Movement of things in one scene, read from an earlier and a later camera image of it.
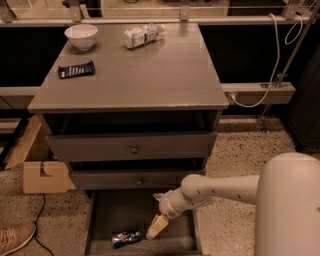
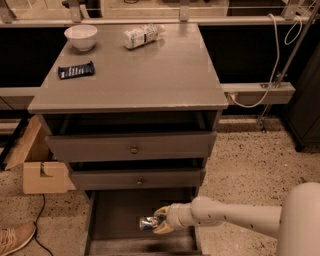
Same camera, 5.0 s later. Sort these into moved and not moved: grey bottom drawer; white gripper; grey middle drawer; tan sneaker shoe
Moved: white gripper
Not moved: grey middle drawer; grey bottom drawer; tan sneaker shoe
